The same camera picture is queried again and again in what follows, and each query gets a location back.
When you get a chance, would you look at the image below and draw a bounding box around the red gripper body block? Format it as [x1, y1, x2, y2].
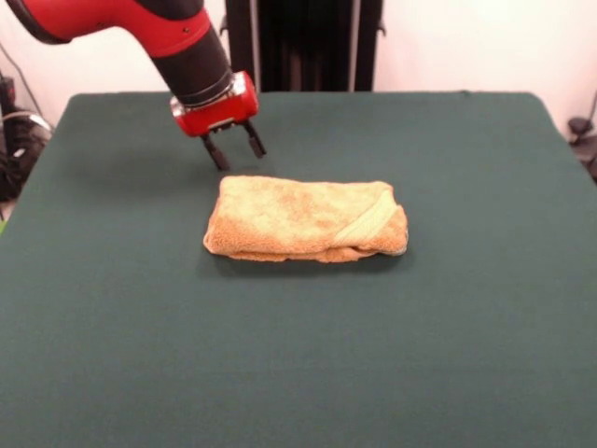
[170, 71, 260, 140]

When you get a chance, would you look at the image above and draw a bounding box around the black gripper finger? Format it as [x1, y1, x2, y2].
[199, 133, 230, 171]
[242, 119, 268, 160]

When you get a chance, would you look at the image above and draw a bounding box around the tan terry towel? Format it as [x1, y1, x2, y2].
[202, 175, 410, 263]

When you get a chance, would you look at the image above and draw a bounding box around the dark green table cloth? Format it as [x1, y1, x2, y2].
[0, 91, 597, 448]

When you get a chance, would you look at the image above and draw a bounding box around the black stand foot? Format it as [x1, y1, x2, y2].
[567, 117, 597, 183]

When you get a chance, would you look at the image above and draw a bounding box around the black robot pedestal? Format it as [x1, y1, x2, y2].
[218, 0, 388, 93]

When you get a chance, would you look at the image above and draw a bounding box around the black equipment with cables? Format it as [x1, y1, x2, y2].
[0, 74, 52, 203]

